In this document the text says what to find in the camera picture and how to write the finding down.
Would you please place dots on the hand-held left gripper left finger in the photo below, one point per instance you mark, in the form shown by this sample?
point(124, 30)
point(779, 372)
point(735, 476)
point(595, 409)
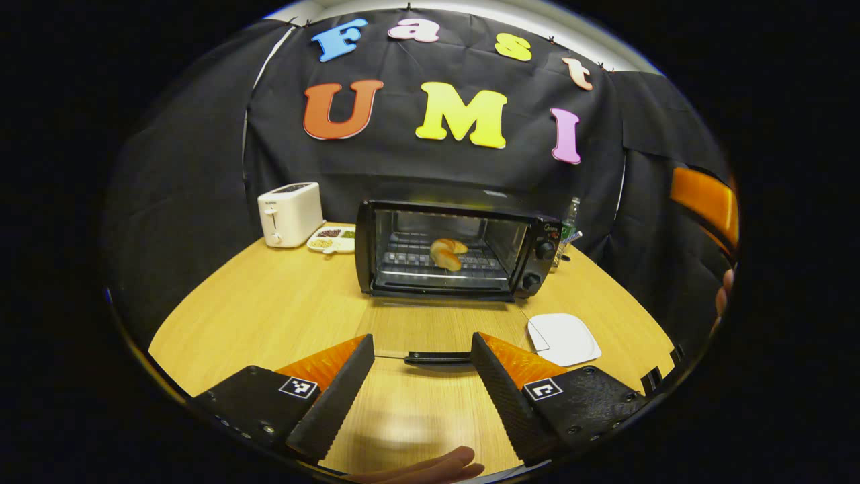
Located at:
point(336, 393)

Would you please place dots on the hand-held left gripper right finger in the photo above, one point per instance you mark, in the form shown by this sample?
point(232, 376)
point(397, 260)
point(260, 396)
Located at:
point(504, 393)

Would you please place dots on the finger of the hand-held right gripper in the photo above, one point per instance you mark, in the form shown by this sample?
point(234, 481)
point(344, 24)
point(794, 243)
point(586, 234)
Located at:
point(705, 198)

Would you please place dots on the black electric oven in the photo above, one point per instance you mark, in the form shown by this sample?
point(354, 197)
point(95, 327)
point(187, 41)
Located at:
point(537, 269)

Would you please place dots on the golden croissant bread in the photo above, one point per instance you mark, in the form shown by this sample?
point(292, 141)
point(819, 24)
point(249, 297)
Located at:
point(449, 254)

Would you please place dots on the white square plate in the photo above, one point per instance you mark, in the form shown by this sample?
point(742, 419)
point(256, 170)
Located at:
point(568, 339)

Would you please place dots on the clear plastic water bottle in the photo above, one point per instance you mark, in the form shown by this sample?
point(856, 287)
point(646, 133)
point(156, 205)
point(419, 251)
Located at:
point(571, 215)

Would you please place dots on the white divided snack dish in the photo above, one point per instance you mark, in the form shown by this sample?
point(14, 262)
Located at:
point(332, 240)

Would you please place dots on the white toaster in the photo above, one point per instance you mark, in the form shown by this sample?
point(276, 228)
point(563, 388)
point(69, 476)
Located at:
point(289, 215)

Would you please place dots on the black backdrop cloth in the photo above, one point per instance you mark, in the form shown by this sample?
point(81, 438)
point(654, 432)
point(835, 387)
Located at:
point(437, 175)

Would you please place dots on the black table edge bracket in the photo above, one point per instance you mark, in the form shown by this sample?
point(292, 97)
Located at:
point(677, 354)
point(650, 381)

